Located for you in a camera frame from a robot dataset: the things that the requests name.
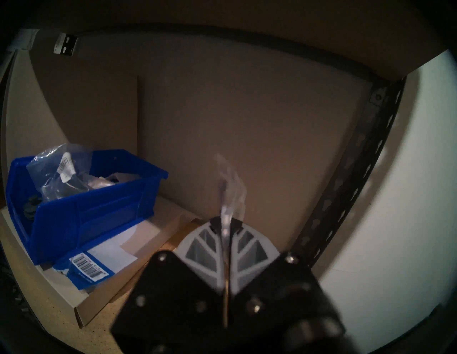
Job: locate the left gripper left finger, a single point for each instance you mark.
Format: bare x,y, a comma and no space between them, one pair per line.
178,292

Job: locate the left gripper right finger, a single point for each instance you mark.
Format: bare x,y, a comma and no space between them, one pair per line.
278,296

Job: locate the clear bag of black parts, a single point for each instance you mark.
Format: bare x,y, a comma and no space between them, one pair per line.
60,171
232,192

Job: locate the grey steel rack shelf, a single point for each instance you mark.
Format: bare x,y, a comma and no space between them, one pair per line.
357,160

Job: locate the flat tan cardboard box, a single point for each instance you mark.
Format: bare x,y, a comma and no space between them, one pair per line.
157,228

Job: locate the white paper sheet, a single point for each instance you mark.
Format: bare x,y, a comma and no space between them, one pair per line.
114,253

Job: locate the blue packet with barcode label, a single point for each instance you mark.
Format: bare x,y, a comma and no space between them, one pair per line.
85,266

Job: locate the blue plastic bin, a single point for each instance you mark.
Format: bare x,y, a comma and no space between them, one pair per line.
89,217

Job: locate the leaning cardboard flap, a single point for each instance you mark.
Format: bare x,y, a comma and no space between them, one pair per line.
89,107

